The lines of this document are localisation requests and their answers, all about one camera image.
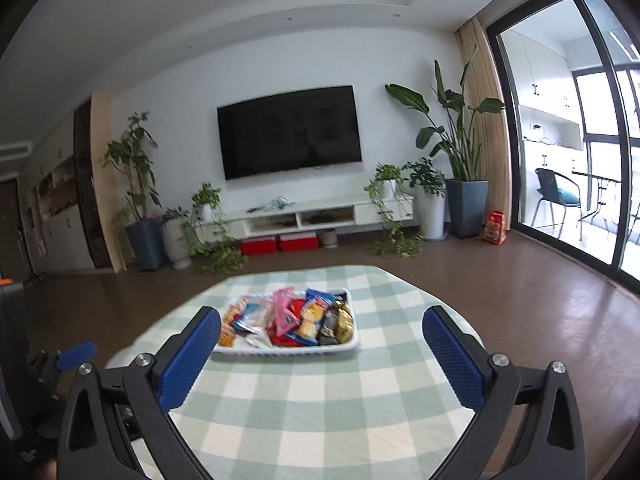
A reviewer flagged orange cartoon snack packet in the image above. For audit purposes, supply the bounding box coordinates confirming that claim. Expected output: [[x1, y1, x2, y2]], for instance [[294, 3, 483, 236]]
[[218, 306, 242, 348]]

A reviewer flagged pale green snack bag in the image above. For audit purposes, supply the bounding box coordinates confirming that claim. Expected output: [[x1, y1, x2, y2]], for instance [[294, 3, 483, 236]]
[[245, 332, 273, 349]]

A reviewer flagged blue snack bag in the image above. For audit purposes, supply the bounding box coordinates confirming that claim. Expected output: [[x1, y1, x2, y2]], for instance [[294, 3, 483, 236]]
[[232, 298, 269, 333]]

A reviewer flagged clear orange cat packet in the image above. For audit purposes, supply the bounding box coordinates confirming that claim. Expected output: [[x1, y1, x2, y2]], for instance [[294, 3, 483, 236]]
[[236, 297, 273, 333]]

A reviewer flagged pink wafer packet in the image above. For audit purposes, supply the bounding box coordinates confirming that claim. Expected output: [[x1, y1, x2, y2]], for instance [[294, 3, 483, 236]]
[[272, 287, 298, 333]]

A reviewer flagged gold snack packet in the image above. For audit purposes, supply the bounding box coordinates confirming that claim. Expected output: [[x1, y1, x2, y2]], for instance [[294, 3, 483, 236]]
[[335, 300, 354, 344]]

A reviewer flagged large red chip bag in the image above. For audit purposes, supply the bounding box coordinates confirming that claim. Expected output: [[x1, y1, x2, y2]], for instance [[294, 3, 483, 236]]
[[267, 298, 304, 348]]

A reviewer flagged black snack packet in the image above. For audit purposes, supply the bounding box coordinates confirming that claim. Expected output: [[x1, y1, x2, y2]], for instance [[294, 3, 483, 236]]
[[317, 300, 344, 346]]

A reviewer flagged blue cake packet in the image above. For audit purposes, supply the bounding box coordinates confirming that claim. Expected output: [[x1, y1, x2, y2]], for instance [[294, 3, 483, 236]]
[[288, 288, 337, 346]]

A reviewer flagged trailing plant on console left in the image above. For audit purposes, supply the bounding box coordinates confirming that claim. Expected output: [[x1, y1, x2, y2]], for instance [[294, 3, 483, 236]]
[[183, 182, 247, 274]]

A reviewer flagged trailing plant on console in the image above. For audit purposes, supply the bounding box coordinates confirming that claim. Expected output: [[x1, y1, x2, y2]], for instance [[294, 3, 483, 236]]
[[183, 182, 247, 274], [363, 162, 422, 258]]

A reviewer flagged white plastic tray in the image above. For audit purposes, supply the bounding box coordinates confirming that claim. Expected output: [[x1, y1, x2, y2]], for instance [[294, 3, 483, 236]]
[[214, 286, 359, 356]]

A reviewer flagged red bag on floor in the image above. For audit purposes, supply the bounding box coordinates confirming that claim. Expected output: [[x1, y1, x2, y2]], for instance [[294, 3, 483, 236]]
[[482, 210, 506, 245]]

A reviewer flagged plant in white ribbed pot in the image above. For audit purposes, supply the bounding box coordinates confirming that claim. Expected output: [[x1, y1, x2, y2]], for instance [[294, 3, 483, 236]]
[[160, 207, 192, 270]]

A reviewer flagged left red storage box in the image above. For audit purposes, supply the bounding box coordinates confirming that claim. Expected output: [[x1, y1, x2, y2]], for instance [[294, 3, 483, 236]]
[[240, 235, 278, 257]]

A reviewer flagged red storage box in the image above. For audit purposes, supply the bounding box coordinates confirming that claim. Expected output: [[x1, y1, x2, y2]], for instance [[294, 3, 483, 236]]
[[240, 235, 278, 257], [278, 232, 320, 252]]

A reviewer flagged right red storage box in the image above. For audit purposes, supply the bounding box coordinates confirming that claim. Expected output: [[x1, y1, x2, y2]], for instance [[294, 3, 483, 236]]
[[278, 232, 320, 252]]

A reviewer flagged white tv console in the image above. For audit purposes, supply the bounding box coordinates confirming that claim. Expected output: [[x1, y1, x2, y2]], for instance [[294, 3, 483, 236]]
[[199, 194, 417, 241]]

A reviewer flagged trailing plant on console right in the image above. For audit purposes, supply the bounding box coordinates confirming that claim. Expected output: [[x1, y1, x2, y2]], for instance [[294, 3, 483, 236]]
[[363, 162, 422, 258]]

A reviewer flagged plant in tall white pot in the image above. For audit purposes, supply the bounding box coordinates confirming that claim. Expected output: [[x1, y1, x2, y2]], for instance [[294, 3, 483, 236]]
[[404, 157, 446, 242]]

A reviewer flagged small grey pot under console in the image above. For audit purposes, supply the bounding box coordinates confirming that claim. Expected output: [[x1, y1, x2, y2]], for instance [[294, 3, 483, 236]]
[[318, 229, 338, 249]]

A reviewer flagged black balcony chair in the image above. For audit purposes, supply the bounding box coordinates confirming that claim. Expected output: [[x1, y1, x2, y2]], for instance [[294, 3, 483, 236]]
[[532, 167, 582, 240]]

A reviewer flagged tall plant in blue pot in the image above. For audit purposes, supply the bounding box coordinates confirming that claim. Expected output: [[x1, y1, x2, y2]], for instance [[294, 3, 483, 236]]
[[103, 112, 166, 271]]

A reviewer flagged large leaf plant blue pot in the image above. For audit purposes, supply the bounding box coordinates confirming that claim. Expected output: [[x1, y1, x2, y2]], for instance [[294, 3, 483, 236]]
[[416, 58, 504, 238]]

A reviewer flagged black wall television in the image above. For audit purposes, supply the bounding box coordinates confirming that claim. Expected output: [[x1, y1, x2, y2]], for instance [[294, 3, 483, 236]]
[[217, 86, 362, 181]]

